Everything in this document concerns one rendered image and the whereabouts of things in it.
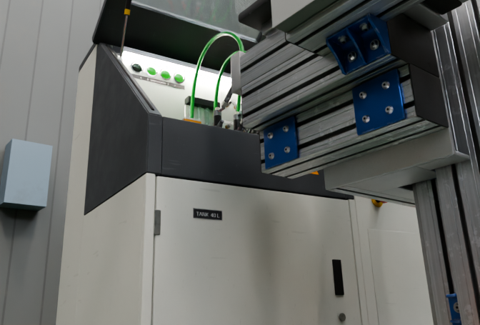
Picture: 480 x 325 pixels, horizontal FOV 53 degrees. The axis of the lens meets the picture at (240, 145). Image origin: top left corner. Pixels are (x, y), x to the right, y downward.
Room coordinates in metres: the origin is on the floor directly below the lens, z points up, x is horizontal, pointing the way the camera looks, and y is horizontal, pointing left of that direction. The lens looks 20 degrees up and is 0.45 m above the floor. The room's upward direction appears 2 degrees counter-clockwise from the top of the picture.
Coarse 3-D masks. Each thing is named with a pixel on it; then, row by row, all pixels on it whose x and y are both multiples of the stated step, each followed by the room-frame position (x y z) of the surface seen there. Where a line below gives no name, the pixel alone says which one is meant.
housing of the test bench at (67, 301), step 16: (96, 48) 1.64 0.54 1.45; (80, 80) 1.83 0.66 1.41; (80, 96) 1.81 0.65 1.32; (80, 112) 1.79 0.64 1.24; (80, 128) 1.77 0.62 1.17; (80, 144) 1.75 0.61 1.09; (80, 160) 1.73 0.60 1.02; (80, 176) 1.71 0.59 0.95; (80, 192) 1.70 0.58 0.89; (80, 208) 1.68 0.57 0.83; (80, 224) 1.66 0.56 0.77; (64, 240) 1.85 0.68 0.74; (80, 240) 1.65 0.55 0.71; (64, 256) 1.83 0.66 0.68; (80, 256) 1.64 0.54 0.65; (64, 272) 1.81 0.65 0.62; (64, 288) 1.79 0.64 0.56; (64, 304) 1.78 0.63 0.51; (64, 320) 1.76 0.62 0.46
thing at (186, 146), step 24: (168, 120) 1.18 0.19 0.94; (168, 144) 1.18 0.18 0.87; (192, 144) 1.21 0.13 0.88; (216, 144) 1.25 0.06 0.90; (240, 144) 1.29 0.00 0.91; (168, 168) 1.18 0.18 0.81; (192, 168) 1.21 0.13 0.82; (216, 168) 1.25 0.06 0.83; (240, 168) 1.29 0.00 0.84; (288, 192) 1.40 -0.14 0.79; (312, 192) 1.43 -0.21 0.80; (336, 192) 1.48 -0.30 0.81
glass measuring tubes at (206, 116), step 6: (186, 102) 1.77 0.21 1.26; (198, 102) 1.78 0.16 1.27; (204, 102) 1.80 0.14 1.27; (210, 102) 1.81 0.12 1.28; (186, 108) 1.78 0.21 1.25; (198, 108) 1.79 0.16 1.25; (204, 108) 1.82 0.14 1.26; (210, 108) 1.83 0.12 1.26; (186, 114) 1.78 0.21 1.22; (198, 114) 1.79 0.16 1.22; (204, 114) 1.82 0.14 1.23; (210, 114) 1.84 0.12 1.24; (204, 120) 1.82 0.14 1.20; (210, 120) 1.84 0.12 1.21
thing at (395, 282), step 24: (360, 216) 1.53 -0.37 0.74; (384, 216) 1.59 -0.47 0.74; (408, 216) 1.65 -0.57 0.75; (360, 240) 1.52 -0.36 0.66; (384, 240) 1.58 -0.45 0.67; (408, 240) 1.64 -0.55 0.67; (384, 264) 1.57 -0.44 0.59; (408, 264) 1.63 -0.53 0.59; (384, 288) 1.56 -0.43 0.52; (408, 288) 1.62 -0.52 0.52; (384, 312) 1.55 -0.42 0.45; (408, 312) 1.61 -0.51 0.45
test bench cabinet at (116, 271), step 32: (128, 192) 1.25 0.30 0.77; (96, 224) 1.49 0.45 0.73; (128, 224) 1.24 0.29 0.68; (352, 224) 1.51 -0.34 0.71; (96, 256) 1.47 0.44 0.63; (128, 256) 1.23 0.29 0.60; (96, 288) 1.45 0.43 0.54; (128, 288) 1.23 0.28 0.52; (96, 320) 1.44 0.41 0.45; (128, 320) 1.22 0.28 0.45
